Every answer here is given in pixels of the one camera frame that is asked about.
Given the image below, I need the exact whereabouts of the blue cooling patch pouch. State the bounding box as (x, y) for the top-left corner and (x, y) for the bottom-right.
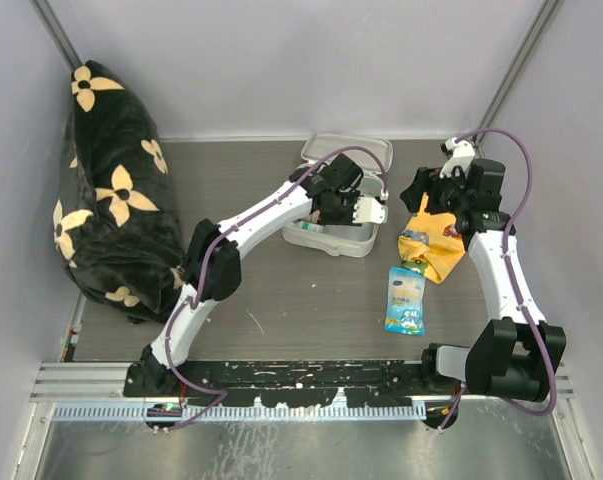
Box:
(384, 267), (425, 336)

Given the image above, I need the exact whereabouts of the white bottle green label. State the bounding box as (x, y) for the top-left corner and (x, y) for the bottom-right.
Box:
(299, 222), (323, 233)

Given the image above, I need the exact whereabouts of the yellow cartoon cloth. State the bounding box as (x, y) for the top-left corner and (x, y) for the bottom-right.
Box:
(398, 194), (465, 284)

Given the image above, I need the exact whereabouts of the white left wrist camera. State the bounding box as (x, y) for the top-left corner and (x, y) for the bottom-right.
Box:
(352, 194), (388, 225)

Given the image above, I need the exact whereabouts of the white slotted cable duct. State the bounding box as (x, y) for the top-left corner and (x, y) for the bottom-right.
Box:
(52, 400), (427, 423)

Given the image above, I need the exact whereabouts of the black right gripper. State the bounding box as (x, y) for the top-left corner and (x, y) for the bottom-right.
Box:
(400, 164), (471, 215)

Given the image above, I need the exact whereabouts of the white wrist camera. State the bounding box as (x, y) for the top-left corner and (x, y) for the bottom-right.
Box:
(439, 137), (476, 178)
(352, 194), (388, 225)

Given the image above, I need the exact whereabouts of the grey medicine kit case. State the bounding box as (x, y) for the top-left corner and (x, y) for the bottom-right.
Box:
(282, 133), (393, 258)

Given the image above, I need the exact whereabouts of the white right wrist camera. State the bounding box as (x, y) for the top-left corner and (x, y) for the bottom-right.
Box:
(439, 137), (476, 178)

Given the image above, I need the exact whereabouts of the black floral plush blanket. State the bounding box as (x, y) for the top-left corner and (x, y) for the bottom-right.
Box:
(52, 60), (185, 323)

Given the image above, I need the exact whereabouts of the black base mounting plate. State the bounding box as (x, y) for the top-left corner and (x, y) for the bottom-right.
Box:
(123, 360), (458, 408)

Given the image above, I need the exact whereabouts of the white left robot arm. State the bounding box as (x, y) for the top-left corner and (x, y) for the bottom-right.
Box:
(139, 153), (363, 396)

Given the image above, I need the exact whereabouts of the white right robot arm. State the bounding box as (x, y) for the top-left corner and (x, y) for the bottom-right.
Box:
(400, 158), (567, 404)

